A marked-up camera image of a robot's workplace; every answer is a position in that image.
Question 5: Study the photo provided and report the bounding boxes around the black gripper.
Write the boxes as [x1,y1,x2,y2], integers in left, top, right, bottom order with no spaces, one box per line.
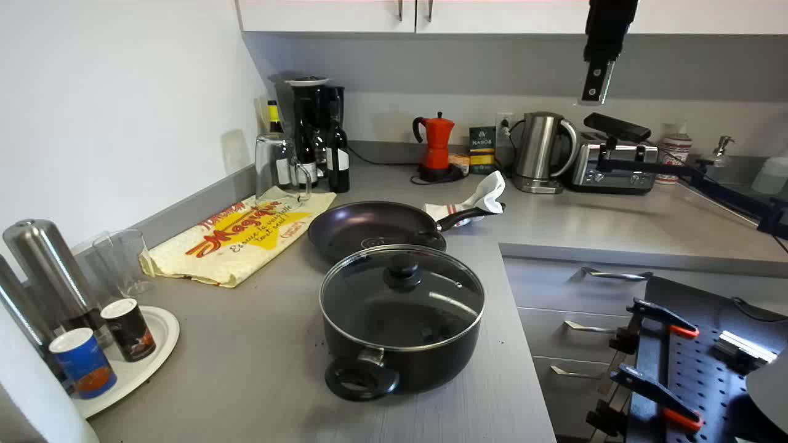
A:
[579,0,639,106]

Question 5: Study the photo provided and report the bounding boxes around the glass pot lid black knob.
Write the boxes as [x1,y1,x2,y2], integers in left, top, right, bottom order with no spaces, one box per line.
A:
[317,241,488,354]

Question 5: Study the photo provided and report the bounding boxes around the red moka pot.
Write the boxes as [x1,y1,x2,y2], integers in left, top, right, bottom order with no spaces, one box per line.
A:
[410,110,457,175]

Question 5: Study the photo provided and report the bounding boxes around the black cooking pot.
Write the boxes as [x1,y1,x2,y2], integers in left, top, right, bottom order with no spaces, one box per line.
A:
[317,281,488,404]

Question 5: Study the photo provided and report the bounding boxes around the clear drinking glass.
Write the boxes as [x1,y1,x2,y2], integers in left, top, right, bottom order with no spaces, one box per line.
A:
[83,232,155,302]

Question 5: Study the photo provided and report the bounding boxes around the black flat object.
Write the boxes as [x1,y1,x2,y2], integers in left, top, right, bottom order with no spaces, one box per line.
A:
[583,110,652,146]

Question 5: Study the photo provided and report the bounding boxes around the silver black toaster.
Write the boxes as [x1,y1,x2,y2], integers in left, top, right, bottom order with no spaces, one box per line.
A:
[568,134,662,196]

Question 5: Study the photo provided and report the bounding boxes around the stainless steel electric kettle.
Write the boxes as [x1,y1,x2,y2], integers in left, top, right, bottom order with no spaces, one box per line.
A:
[510,110,580,196]

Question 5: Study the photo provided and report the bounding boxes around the green yellow box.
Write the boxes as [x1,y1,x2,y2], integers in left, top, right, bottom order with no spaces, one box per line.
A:
[465,122,499,175]

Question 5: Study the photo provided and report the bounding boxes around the white dish cloth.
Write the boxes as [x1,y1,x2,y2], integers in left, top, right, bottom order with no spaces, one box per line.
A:
[423,169,510,226]

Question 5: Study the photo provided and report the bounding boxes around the black round saucer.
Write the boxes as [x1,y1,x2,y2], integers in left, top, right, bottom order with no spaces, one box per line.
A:
[415,159,471,186]

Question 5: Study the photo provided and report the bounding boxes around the pale green container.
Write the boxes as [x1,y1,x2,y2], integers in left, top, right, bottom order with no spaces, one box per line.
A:
[749,154,788,200]

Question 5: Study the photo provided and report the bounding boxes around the dark wine bottle white label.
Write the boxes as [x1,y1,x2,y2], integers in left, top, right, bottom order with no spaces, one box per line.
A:
[295,120,323,186]
[324,120,355,196]

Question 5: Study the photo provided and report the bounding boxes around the black frying pan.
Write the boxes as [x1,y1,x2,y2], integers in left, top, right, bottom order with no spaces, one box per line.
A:
[304,200,494,265]

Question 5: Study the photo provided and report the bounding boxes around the black coffee maker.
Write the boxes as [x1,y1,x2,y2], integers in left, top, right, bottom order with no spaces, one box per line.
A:
[268,71,348,167]

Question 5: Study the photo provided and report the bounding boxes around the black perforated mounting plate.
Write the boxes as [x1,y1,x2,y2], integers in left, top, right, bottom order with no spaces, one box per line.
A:
[623,274,788,443]

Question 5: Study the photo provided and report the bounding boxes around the green bottle yellow cap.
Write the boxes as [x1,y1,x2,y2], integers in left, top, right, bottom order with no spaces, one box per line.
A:
[266,98,295,191]

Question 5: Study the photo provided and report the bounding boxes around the clear upturned glass jar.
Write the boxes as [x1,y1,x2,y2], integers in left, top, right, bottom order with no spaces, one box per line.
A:
[254,130,316,207]

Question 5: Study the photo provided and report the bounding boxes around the grey rounded cover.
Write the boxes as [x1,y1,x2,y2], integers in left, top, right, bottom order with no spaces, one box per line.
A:
[743,346,788,437]

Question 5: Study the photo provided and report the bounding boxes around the yellow cutting board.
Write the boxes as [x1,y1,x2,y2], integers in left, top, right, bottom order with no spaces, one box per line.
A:
[138,184,340,290]

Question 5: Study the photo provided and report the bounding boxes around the white round tray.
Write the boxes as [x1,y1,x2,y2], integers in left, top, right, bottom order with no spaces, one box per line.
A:
[69,302,183,420]

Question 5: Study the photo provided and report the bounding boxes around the black printed cup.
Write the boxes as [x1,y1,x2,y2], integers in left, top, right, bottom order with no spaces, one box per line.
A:
[98,295,158,365]

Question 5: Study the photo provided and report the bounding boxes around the tall steel thermos flask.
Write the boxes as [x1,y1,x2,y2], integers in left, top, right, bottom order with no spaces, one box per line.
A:
[0,217,98,329]
[0,253,51,365]

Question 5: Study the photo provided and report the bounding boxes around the blue orange cup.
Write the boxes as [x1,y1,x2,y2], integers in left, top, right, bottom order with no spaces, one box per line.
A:
[47,326,117,401]

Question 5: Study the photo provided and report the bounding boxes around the steel drawer handle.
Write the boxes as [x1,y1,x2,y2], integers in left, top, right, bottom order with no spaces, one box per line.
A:
[574,265,655,286]
[562,317,623,337]
[547,360,612,382]

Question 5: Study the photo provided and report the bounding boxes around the black clamp orange handle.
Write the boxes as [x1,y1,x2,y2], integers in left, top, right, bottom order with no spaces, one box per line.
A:
[586,365,710,437]
[611,297,705,356]

